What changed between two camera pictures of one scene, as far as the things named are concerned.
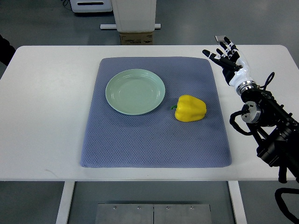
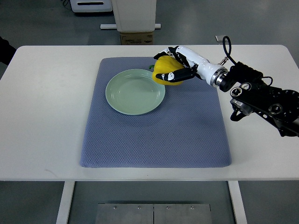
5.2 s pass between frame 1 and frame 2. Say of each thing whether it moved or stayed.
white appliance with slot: stayed
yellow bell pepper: moved
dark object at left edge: stayed
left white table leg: stayed
